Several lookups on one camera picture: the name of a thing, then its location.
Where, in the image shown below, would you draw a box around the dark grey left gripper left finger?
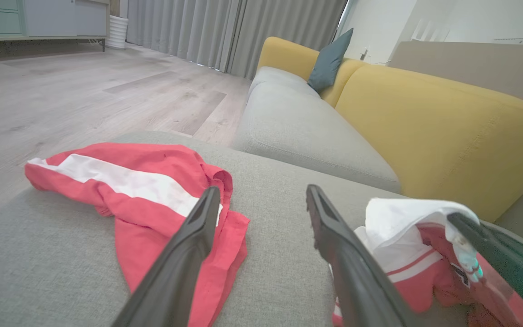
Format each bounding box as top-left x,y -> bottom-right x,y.
112,186 -> 221,327

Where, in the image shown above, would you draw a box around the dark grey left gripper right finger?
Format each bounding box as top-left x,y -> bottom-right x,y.
306,184 -> 421,327

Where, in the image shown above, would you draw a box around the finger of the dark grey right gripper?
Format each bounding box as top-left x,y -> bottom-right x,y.
448,212 -> 523,309

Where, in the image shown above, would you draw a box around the red shirt with white collar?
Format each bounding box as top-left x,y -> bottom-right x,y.
332,198 -> 523,327

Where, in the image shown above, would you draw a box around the red shorts with white stripe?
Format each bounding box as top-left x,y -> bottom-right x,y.
25,142 -> 250,327

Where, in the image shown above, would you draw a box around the grey sofa chaise cushion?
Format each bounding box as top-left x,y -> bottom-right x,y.
0,131 -> 523,327

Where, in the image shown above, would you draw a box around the wide yellow sofa back cushion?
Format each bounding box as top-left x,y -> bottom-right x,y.
334,64 -> 523,223

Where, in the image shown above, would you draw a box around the large grey sofa seat cushion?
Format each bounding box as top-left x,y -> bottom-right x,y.
232,82 -> 402,193

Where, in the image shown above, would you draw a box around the small grey sofa seat cushion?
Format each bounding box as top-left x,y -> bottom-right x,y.
248,67 -> 321,98

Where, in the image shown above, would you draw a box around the beige partition board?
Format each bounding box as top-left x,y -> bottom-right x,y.
388,41 -> 523,257

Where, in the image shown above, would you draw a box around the teal throw pillow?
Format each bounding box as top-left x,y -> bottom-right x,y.
307,28 -> 354,94

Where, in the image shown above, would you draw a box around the narrow yellow sofa back cushion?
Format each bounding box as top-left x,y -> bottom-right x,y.
257,36 -> 366,108

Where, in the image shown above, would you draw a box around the grey pleated curtain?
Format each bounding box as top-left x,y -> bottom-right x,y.
120,0 -> 348,80

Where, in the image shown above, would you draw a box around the white ribbed bin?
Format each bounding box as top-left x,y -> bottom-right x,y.
106,15 -> 129,50

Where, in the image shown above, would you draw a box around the grey low cabinet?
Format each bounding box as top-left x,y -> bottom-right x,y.
0,0 -> 110,52

